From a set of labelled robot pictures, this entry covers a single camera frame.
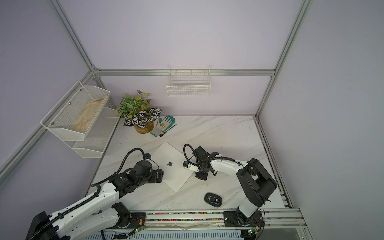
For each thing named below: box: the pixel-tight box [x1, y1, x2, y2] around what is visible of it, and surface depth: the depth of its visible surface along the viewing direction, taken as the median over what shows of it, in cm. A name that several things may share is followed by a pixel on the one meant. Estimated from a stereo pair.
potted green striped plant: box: [115, 89, 162, 134], surface depth 92 cm
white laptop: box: [150, 142, 196, 193], surface depth 95 cm
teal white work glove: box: [150, 115, 176, 137], surface depth 116 cm
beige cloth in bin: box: [71, 95, 107, 134], surface depth 81 cm
